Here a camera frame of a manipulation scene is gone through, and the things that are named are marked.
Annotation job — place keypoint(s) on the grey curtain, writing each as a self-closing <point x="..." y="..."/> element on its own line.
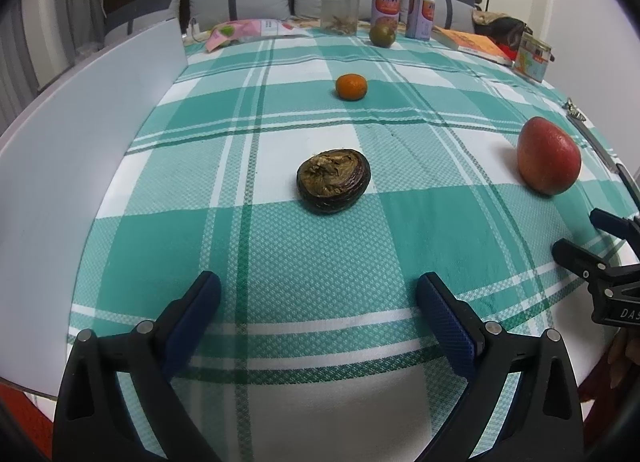
<point x="45" y="17"/>

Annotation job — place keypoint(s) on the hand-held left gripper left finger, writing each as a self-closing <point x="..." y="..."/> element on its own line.
<point x="192" y="322"/>

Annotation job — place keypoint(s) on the red cloth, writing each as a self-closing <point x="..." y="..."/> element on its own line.
<point x="509" y="51"/>

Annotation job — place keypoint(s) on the green brown round fruit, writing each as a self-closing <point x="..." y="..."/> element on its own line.
<point x="382" y="35"/>

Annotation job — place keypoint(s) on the dark bag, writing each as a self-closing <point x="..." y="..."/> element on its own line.
<point x="505" y="27"/>

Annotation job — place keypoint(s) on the orange book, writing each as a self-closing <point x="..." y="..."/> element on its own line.
<point x="472" y="44"/>

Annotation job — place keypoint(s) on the pink snack packet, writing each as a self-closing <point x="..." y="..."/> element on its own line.
<point x="250" y="32"/>

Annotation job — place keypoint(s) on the pink labelled can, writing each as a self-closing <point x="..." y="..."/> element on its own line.
<point x="385" y="9"/>
<point x="420" y="17"/>

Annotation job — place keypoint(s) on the orange tangerine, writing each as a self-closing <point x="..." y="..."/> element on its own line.
<point x="351" y="86"/>

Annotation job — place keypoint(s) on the red seat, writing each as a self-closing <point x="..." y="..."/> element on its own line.
<point x="20" y="422"/>

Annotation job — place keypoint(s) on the person's right hand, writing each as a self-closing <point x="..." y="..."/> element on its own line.
<point x="620" y="359"/>

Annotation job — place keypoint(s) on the red yellow mango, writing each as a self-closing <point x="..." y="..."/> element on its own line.
<point x="548" y="155"/>

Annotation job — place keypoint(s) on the dark brown round fruit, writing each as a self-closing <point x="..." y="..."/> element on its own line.
<point x="332" y="182"/>

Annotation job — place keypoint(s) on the clear plastic jar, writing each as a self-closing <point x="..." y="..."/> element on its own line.
<point x="340" y="9"/>

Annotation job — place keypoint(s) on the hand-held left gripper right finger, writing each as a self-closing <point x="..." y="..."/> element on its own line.
<point x="450" y="327"/>

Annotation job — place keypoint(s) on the colourful printed box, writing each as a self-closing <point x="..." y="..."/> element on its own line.
<point x="534" y="58"/>

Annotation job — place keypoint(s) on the green white checkered tablecloth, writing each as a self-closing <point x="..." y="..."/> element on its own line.
<point x="280" y="267"/>

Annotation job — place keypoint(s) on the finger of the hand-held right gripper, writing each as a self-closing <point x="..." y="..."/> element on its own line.
<point x="612" y="222"/>
<point x="577" y="257"/>

